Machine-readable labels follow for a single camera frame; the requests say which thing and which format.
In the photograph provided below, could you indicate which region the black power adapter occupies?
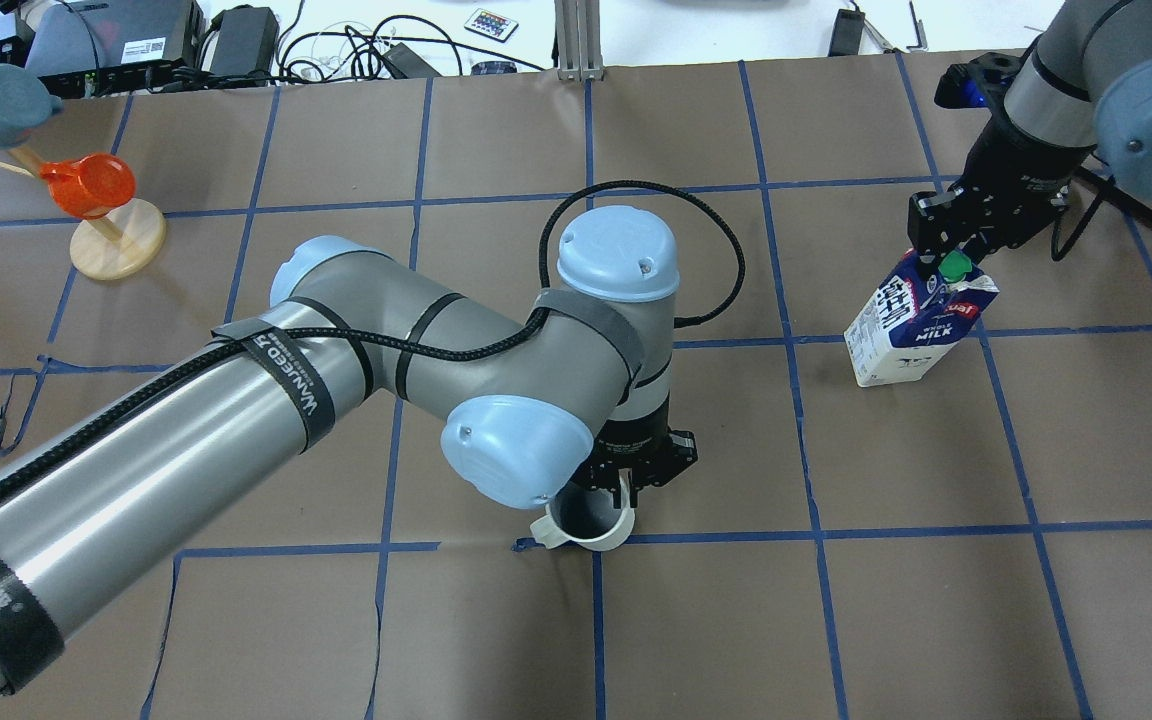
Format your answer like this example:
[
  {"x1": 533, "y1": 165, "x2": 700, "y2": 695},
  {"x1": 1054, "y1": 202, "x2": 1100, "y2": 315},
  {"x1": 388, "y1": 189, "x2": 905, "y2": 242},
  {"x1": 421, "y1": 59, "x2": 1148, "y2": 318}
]
[{"x1": 207, "y1": 5, "x2": 278, "y2": 88}]

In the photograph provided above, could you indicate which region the blue white milk carton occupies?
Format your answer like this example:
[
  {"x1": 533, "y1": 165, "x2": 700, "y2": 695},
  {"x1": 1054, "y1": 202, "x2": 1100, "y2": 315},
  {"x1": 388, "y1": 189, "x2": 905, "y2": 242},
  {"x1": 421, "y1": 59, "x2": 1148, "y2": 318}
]
[{"x1": 844, "y1": 250, "x2": 998, "y2": 388}]

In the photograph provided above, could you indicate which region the black electronics box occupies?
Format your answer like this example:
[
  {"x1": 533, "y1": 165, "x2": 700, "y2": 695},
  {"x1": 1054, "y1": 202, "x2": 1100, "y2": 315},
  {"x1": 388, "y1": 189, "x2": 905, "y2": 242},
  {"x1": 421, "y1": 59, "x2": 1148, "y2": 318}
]
[{"x1": 26, "y1": 1, "x2": 206, "y2": 99}]

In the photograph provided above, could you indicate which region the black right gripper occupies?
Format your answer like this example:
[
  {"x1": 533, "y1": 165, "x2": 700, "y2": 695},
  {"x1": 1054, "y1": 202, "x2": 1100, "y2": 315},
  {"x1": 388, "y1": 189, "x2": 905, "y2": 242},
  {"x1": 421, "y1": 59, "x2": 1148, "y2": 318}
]
[{"x1": 908, "y1": 161, "x2": 1073, "y2": 279}]

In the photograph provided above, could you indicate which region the remote control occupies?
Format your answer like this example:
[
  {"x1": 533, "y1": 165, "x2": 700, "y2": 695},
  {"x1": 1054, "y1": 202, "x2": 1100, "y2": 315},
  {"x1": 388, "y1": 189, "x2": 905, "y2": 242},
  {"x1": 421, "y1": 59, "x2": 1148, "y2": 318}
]
[{"x1": 463, "y1": 8, "x2": 520, "y2": 44}]

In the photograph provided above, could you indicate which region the orange cup on stand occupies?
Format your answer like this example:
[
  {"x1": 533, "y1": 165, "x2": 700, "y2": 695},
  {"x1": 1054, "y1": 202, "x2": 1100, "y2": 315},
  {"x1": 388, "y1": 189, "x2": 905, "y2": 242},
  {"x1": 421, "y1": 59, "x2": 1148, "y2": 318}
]
[{"x1": 38, "y1": 152, "x2": 137, "y2": 220}]

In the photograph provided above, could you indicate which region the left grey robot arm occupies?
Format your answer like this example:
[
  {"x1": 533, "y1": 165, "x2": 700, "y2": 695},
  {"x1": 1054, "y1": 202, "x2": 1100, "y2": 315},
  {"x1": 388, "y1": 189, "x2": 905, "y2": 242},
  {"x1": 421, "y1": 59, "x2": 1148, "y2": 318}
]
[{"x1": 0, "y1": 205, "x2": 680, "y2": 696}]

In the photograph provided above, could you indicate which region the white ribbed cup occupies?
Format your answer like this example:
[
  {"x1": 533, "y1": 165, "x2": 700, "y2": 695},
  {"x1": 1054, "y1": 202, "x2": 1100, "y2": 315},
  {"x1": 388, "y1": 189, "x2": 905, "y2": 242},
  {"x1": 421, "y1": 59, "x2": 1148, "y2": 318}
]
[{"x1": 530, "y1": 484, "x2": 636, "y2": 552}]

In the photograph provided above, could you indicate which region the aluminium frame post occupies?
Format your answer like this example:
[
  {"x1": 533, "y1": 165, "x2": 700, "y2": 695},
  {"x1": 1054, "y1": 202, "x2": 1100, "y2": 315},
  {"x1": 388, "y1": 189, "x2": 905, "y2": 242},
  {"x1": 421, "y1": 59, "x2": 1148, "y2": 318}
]
[{"x1": 554, "y1": 0, "x2": 605, "y2": 82}]

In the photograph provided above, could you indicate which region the blue cup on stand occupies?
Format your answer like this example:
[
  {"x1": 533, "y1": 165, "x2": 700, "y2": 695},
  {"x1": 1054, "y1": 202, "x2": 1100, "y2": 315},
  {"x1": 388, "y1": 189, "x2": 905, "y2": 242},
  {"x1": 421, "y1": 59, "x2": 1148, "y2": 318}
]
[{"x1": 0, "y1": 63, "x2": 65, "y2": 150}]

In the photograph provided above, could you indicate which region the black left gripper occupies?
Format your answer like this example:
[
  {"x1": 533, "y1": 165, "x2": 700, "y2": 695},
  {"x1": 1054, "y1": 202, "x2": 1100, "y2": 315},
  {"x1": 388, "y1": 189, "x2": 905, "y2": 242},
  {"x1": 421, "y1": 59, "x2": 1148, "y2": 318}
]
[{"x1": 576, "y1": 425, "x2": 698, "y2": 511}]

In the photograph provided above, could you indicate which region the wooden cup stand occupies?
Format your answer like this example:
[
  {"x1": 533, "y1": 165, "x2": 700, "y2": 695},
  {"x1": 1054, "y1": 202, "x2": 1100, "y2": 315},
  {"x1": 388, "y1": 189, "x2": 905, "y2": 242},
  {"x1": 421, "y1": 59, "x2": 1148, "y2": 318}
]
[{"x1": 0, "y1": 143, "x2": 168, "y2": 282}]

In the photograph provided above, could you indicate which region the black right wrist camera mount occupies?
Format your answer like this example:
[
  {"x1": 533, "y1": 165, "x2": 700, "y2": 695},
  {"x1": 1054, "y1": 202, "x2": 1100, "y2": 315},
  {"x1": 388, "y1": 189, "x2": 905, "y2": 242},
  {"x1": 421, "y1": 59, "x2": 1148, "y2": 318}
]
[{"x1": 934, "y1": 53, "x2": 1021, "y2": 109}]

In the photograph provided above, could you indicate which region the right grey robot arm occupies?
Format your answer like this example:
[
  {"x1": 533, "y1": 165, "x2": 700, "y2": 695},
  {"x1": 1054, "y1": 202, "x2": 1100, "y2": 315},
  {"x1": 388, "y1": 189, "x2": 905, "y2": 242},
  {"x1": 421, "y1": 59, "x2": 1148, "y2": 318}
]
[{"x1": 908, "y1": 1, "x2": 1152, "y2": 279}]

